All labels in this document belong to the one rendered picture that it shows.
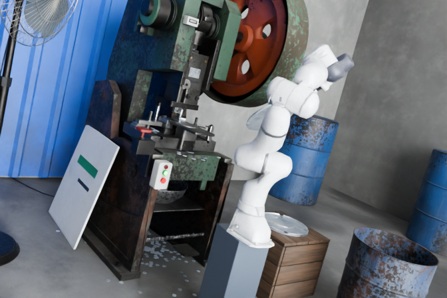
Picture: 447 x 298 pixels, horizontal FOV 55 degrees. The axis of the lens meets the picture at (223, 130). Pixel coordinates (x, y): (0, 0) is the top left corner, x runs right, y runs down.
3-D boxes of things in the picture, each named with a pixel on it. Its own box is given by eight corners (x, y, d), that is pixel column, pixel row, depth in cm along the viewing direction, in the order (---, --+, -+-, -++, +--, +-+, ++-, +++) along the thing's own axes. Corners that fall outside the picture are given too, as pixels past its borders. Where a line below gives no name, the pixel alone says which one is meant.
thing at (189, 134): (209, 157, 230) (216, 134, 228) (189, 156, 220) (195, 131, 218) (183, 144, 248) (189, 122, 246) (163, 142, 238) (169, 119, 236)
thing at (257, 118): (289, 122, 249) (289, 122, 249) (302, 96, 223) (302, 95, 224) (243, 135, 242) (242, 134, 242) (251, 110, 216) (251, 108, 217)
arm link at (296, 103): (290, 60, 163) (328, 81, 157) (306, 57, 178) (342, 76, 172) (269, 104, 171) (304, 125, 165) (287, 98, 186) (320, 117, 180)
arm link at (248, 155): (286, 141, 170) (241, 129, 170) (271, 181, 187) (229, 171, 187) (288, 123, 178) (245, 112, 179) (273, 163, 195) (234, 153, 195)
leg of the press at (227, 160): (218, 265, 255) (257, 118, 242) (203, 267, 247) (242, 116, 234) (141, 204, 321) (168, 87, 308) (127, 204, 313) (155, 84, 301)
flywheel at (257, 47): (330, 38, 235) (271, -35, 273) (308, 29, 222) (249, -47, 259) (252, 124, 273) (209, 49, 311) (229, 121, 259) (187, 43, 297)
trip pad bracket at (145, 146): (148, 177, 212) (156, 139, 209) (130, 177, 205) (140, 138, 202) (142, 173, 216) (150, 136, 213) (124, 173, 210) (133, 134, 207)
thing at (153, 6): (244, 54, 255) (253, 24, 251) (149, 26, 210) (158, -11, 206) (225, 48, 267) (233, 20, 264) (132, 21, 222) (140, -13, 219)
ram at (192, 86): (202, 107, 239) (215, 54, 235) (180, 104, 229) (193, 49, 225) (184, 100, 252) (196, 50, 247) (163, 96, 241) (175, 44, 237)
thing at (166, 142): (214, 151, 251) (216, 142, 250) (148, 147, 221) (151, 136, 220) (185, 137, 273) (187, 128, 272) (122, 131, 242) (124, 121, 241)
